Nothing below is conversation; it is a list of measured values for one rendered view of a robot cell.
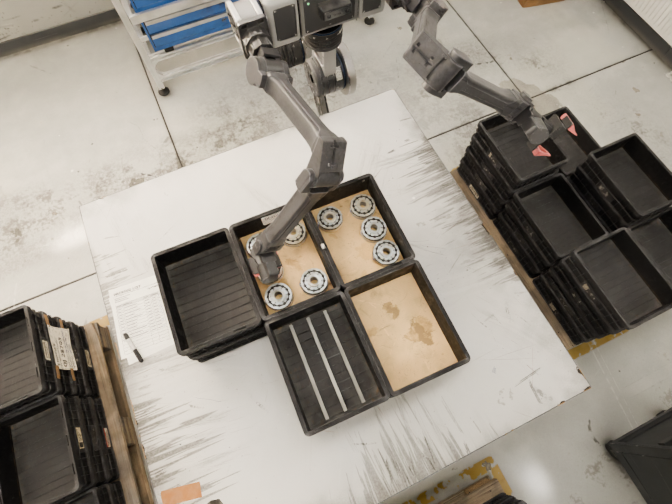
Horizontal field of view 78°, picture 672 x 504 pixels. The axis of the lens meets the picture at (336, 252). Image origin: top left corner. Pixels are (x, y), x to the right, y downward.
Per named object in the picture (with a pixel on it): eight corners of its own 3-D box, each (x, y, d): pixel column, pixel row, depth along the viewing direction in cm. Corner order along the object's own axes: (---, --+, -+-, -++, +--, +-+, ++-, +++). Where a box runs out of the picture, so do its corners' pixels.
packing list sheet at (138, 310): (103, 292, 171) (103, 292, 170) (158, 270, 174) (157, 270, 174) (123, 367, 160) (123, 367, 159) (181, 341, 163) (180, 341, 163)
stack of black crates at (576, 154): (509, 146, 263) (524, 122, 242) (547, 130, 268) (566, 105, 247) (546, 196, 250) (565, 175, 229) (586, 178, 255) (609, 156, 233)
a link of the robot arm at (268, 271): (280, 234, 136) (257, 238, 131) (293, 265, 133) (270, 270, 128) (267, 251, 145) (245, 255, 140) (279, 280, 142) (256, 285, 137)
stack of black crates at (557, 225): (490, 221, 244) (513, 192, 212) (532, 202, 248) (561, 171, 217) (529, 280, 230) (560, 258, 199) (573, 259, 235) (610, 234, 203)
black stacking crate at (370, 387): (268, 329, 154) (263, 322, 143) (341, 298, 158) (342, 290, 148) (308, 436, 140) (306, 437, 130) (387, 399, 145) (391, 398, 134)
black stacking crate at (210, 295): (162, 266, 163) (150, 256, 153) (234, 239, 167) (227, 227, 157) (190, 361, 150) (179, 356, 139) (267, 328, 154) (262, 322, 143)
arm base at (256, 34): (270, 47, 128) (264, 12, 117) (280, 65, 125) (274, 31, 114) (244, 56, 127) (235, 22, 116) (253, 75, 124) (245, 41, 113)
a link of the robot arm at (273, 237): (338, 161, 108) (304, 162, 102) (347, 179, 107) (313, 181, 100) (276, 237, 141) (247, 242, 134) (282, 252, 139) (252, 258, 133)
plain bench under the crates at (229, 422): (145, 260, 251) (78, 206, 186) (380, 165, 275) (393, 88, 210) (235, 546, 197) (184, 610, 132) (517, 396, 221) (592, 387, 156)
